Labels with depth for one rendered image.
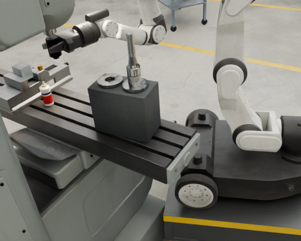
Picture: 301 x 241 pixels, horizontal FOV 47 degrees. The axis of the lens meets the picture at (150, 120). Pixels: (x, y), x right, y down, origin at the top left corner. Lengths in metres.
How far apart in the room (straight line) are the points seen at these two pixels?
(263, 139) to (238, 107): 0.19
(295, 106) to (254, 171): 1.62
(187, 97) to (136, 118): 2.10
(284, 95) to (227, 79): 1.93
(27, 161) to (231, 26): 0.95
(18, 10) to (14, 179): 0.50
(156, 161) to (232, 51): 0.58
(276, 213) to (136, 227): 0.71
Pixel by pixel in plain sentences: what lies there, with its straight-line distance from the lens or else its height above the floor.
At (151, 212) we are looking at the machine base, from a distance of 1.99.
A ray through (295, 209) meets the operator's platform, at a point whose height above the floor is 0.40.
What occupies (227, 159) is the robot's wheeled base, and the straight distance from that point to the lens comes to 1.74.
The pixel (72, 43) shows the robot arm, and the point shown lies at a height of 1.24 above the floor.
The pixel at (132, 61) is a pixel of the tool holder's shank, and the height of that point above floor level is 1.24.
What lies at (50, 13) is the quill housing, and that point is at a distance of 1.21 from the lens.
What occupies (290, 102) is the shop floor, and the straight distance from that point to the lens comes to 3.29.
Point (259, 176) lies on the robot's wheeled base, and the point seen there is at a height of 0.57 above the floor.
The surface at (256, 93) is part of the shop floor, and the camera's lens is 3.37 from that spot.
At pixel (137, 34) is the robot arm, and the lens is 1.54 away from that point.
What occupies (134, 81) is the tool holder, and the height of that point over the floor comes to 1.17.
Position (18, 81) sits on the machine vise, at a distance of 1.55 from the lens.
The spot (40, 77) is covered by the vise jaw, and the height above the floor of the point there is 1.04.
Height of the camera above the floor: 1.73
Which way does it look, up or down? 36 degrees down
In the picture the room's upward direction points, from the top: 5 degrees counter-clockwise
